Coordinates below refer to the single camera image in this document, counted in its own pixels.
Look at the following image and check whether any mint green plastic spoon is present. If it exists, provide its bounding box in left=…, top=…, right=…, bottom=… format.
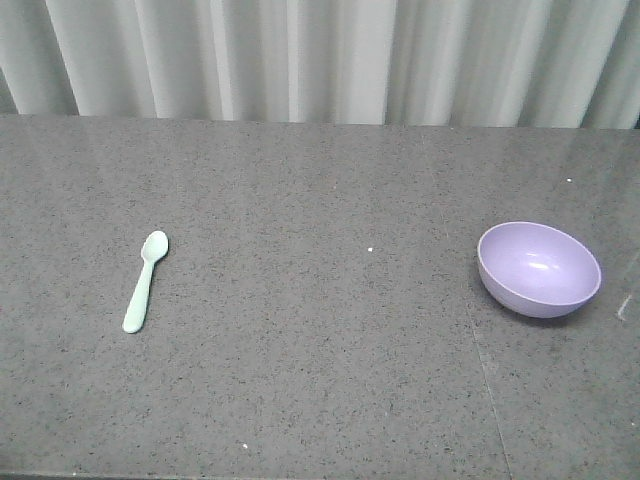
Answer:
left=122, top=230, right=169, bottom=334

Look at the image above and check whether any purple plastic bowl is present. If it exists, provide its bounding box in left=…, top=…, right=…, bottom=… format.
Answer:
left=477, top=221, right=602, bottom=319

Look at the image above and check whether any white pleated curtain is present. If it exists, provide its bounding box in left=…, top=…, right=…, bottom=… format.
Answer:
left=1, top=1, right=639, bottom=129

